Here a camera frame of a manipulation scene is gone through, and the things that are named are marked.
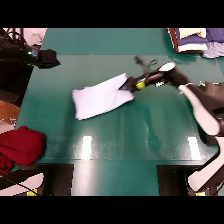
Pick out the purple garment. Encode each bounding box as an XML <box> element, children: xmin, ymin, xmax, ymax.
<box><xmin>175</xmin><ymin>28</ymin><xmax>224</xmax><ymax>54</ymax></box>

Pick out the cream garment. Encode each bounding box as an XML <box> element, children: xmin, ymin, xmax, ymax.
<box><xmin>178</xmin><ymin>28</ymin><xmax>208</xmax><ymax>40</ymax></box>

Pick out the pale lilac garment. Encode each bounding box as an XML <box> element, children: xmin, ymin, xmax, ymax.
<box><xmin>201</xmin><ymin>41</ymin><xmax>224</xmax><ymax>60</ymax></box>

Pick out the red garment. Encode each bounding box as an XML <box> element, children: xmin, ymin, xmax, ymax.
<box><xmin>0</xmin><ymin>125</ymin><xmax>47</xmax><ymax>176</ymax></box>

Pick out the white garment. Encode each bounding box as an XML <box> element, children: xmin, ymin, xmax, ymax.
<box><xmin>71</xmin><ymin>72</ymin><xmax>136</xmax><ymax>121</ymax></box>

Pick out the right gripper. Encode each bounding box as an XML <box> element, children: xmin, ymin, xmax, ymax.
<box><xmin>119</xmin><ymin>74</ymin><xmax>150</xmax><ymax>93</ymax></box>

